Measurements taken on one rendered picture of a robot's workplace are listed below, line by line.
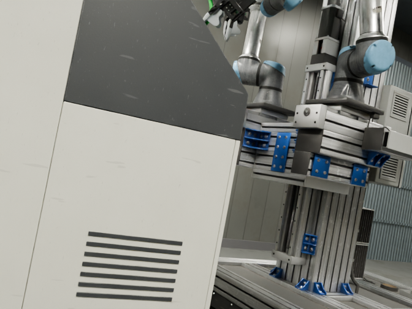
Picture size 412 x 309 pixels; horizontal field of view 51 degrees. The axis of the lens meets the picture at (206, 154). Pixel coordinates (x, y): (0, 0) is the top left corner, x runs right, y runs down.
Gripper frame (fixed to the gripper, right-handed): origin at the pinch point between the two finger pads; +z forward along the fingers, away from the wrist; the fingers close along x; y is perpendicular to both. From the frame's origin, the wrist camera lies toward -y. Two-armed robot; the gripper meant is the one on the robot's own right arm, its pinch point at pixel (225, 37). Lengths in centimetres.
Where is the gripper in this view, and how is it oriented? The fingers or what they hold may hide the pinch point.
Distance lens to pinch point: 186.9
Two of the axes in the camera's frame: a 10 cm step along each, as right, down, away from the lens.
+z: -1.8, 9.8, -0.3
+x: -4.0, -0.4, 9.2
